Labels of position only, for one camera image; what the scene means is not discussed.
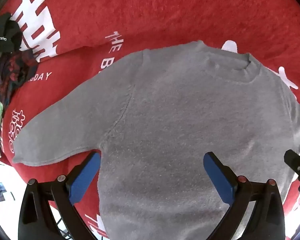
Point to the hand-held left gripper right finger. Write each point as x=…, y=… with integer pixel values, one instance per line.
x=217, y=177

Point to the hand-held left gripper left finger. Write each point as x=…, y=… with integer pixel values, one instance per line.
x=85, y=177

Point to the grey sweater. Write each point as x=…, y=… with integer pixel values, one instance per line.
x=180, y=115

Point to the red plaid cloth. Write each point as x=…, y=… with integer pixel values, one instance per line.
x=17, y=70

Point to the red blanket with white print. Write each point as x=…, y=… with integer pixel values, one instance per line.
x=145, y=12

